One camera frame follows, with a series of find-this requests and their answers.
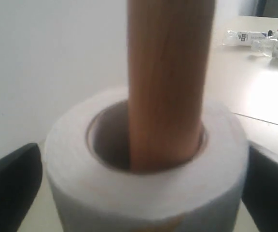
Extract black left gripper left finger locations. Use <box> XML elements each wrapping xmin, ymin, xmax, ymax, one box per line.
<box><xmin>0</xmin><ymin>143</ymin><xmax>43</xmax><ymax>232</ymax></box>

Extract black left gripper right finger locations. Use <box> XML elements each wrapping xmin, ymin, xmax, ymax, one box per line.
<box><xmin>242</xmin><ymin>145</ymin><xmax>278</xmax><ymax>232</ymax></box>

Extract white printed paper towel roll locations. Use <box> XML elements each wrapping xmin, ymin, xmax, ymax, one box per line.
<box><xmin>42</xmin><ymin>87</ymin><xmax>249</xmax><ymax>232</ymax></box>

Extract wooden paper towel holder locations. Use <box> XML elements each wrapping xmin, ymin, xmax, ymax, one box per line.
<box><xmin>127</xmin><ymin>0</ymin><xmax>215</xmax><ymax>173</ymax></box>

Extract clear plastic bottle right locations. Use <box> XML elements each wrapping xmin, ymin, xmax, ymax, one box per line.
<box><xmin>251</xmin><ymin>39</ymin><xmax>278</xmax><ymax>59</ymax></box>

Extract clear plastic bottle left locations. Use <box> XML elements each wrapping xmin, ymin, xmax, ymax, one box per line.
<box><xmin>222</xmin><ymin>30</ymin><xmax>275</xmax><ymax>46</ymax></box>

